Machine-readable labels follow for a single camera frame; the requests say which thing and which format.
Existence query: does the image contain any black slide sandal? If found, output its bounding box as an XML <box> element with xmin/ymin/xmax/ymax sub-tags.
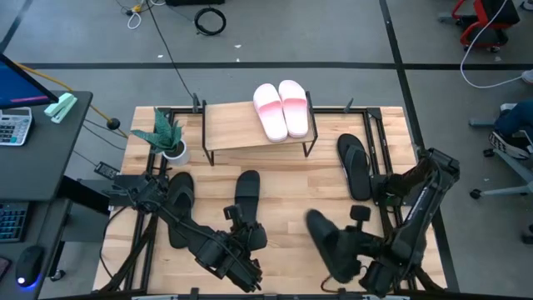
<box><xmin>233</xmin><ymin>169</ymin><xmax>262</xmax><ymax>228</ymax></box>
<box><xmin>306</xmin><ymin>207</ymin><xmax>363</xmax><ymax>285</ymax></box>

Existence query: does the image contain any black flip flop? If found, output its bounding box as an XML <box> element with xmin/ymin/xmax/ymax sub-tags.
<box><xmin>166</xmin><ymin>171</ymin><xmax>196</xmax><ymax>250</ymax></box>
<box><xmin>336</xmin><ymin>133</ymin><xmax>373</xmax><ymax>203</ymax></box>

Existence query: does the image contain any pink slide sandal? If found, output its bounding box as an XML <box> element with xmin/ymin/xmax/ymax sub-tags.
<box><xmin>252</xmin><ymin>82</ymin><xmax>289</xmax><ymax>143</ymax></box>
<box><xmin>277</xmin><ymin>79</ymin><xmax>311</xmax><ymax>139</ymax></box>

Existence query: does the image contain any green plant in white pot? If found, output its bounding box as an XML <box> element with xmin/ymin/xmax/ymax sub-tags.
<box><xmin>130</xmin><ymin>107</ymin><xmax>192</xmax><ymax>168</ymax></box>

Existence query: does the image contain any black power adapter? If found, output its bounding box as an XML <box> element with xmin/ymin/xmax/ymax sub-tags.
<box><xmin>93</xmin><ymin>161</ymin><xmax>122</xmax><ymax>181</ymax></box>

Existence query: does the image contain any grey office chair base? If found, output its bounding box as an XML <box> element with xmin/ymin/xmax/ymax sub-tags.
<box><xmin>469</xmin><ymin>102</ymin><xmax>533</xmax><ymax>201</ymax></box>

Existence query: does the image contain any person's shoe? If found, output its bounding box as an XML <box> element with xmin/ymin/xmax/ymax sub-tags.
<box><xmin>487</xmin><ymin>129</ymin><xmax>533</xmax><ymax>162</ymax></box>

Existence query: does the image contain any person's leg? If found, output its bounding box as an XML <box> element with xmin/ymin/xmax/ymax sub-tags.
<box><xmin>494</xmin><ymin>97</ymin><xmax>533</xmax><ymax>138</ymax></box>

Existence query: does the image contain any black computer mouse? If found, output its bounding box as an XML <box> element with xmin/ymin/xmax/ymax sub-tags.
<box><xmin>15</xmin><ymin>244</ymin><xmax>46</xmax><ymax>289</ymax></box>

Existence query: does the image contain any black desk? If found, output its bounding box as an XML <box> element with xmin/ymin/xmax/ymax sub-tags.
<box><xmin>0</xmin><ymin>90</ymin><xmax>94</xmax><ymax>300</ymax></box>

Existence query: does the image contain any mint green stapler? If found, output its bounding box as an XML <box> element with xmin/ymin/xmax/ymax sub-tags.
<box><xmin>43</xmin><ymin>92</ymin><xmax>79</xmax><ymax>125</ymax></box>

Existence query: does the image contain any black keyboard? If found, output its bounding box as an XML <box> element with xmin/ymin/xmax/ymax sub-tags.
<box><xmin>0</xmin><ymin>202</ymin><xmax>31</xmax><ymax>244</ymax></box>

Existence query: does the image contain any black floor box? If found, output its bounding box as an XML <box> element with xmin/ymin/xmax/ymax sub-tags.
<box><xmin>164</xmin><ymin>0</ymin><xmax>227</xmax><ymax>8</ymax></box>

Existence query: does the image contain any grey calculator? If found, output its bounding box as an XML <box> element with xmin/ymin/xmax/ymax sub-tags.
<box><xmin>0</xmin><ymin>107</ymin><xmax>33</xmax><ymax>148</ymax></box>

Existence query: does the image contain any red and black chair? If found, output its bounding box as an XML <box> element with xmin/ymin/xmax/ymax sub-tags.
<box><xmin>437</xmin><ymin>0</ymin><xmax>521</xmax><ymax>54</ymax></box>

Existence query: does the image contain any computer monitor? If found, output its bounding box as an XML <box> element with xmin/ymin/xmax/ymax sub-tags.
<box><xmin>0</xmin><ymin>52</ymin><xmax>60</xmax><ymax>111</ymax></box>

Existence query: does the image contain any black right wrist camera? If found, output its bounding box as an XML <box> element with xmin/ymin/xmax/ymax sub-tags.
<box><xmin>349</xmin><ymin>204</ymin><xmax>372</xmax><ymax>233</ymax></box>

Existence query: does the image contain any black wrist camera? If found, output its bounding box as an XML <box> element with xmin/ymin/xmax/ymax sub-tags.
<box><xmin>222</xmin><ymin>203</ymin><xmax>243</xmax><ymax>229</ymax></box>
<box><xmin>349</xmin><ymin>204</ymin><xmax>372</xmax><ymax>233</ymax></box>

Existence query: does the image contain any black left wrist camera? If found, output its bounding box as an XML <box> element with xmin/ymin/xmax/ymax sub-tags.
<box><xmin>222</xmin><ymin>203</ymin><xmax>243</xmax><ymax>229</ymax></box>

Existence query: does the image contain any wooden shelf with black frame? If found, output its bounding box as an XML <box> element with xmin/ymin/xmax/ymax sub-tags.
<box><xmin>200</xmin><ymin>90</ymin><xmax>319</xmax><ymax>168</ymax></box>

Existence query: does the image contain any long white cable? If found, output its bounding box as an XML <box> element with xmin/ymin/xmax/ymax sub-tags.
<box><xmin>459</xmin><ymin>0</ymin><xmax>533</xmax><ymax>90</ymax></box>

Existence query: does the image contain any long black floor cable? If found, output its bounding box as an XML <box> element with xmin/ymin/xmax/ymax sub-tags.
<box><xmin>143</xmin><ymin>0</ymin><xmax>197</xmax><ymax>103</ymax></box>

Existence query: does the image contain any coiled black cable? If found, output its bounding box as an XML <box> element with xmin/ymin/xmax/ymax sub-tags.
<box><xmin>193</xmin><ymin>7</ymin><xmax>227</xmax><ymax>38</ymax></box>

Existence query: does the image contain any white cable with yellow plug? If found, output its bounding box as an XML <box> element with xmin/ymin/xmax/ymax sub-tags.
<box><xmin>126</xmin><ymin>0</ymin><xmax>143</xmax><ymax>31</ymax></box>

